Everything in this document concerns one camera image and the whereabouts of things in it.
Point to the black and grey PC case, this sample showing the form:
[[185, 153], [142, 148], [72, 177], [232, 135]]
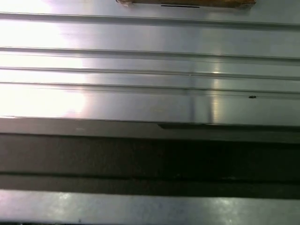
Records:
[[140, 159]]

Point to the brown base plate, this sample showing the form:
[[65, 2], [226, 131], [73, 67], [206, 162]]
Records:
[[187, 2]]

